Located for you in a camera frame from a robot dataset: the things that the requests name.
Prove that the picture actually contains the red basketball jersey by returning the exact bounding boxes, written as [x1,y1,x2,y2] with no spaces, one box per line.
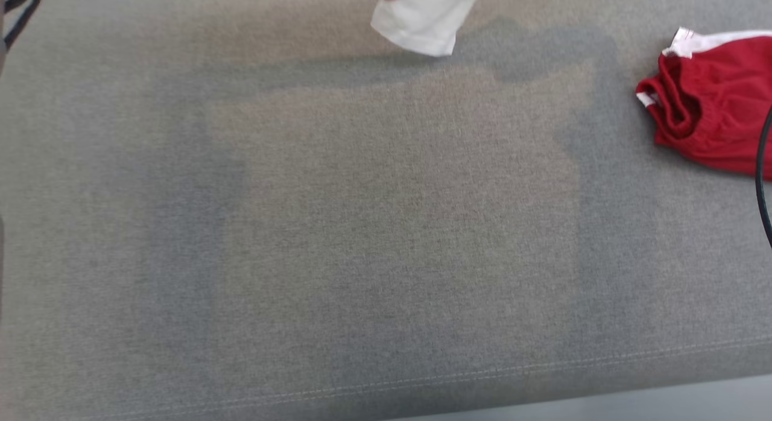
[361,0,484,58]

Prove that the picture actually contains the grey fabric sofa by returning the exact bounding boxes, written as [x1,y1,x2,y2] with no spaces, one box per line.
[0,0,772,421]

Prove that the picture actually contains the red shorts white stripe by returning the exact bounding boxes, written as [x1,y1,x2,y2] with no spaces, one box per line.
[635,27,772,182]

